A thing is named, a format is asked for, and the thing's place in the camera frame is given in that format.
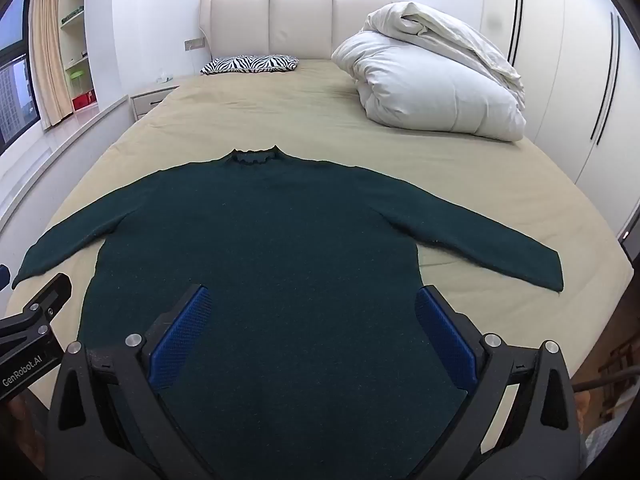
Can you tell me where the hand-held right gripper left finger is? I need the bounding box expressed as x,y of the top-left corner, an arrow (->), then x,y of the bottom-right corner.
47,284 -> 213,480

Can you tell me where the white wardrobe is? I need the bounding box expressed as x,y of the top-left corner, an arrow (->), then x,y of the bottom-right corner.
479,0 -> 640,241

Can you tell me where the zebra print pillow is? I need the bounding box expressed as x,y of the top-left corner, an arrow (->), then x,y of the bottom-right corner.
200,54 -> 301,76

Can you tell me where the wooden chair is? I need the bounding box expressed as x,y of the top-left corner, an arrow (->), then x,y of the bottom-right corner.
572,330 -> 637,461

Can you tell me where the dark green knit sweater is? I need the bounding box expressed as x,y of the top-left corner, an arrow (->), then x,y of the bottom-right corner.
11,145 -> 565,480

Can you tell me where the beige bed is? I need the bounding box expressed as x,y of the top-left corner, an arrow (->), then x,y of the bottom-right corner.
0,57 -> 637,480

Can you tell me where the white window sill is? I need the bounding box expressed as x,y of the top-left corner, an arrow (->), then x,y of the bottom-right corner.
0,94 -> 132,241

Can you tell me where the cream padded headboard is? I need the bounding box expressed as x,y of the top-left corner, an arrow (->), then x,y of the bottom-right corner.
199,0 -> 416,73

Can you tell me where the white nightstand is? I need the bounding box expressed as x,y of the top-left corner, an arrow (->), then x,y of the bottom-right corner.
129,76 -> 181,122

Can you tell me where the white wall shelf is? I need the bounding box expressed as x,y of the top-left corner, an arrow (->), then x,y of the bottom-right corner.
56,0 -> 101,113

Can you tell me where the beige curtain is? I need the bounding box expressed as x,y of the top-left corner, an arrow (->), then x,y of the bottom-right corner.
29,0 -> 73,131

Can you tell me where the white folded duvet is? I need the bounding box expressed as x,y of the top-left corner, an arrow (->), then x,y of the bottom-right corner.
331,1 -> 527,142

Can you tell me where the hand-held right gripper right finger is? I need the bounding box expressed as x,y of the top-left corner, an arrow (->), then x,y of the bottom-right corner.
414,285 -> 588,480

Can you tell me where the dark framed window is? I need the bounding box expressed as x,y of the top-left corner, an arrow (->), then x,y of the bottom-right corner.
0,0 -> 41,156

